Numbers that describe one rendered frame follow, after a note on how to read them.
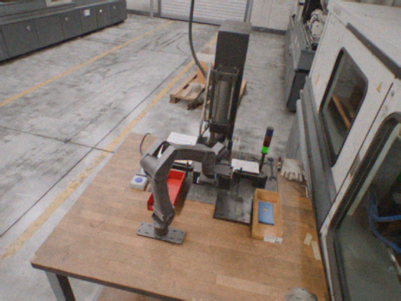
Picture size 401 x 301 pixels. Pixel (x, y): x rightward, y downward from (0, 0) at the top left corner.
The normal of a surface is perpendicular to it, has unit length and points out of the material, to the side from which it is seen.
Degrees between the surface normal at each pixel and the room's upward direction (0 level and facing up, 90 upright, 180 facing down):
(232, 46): 90
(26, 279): 0
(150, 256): 0
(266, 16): 90
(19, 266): 0
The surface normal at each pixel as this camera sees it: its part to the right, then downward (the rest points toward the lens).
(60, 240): 0.08, -0.82
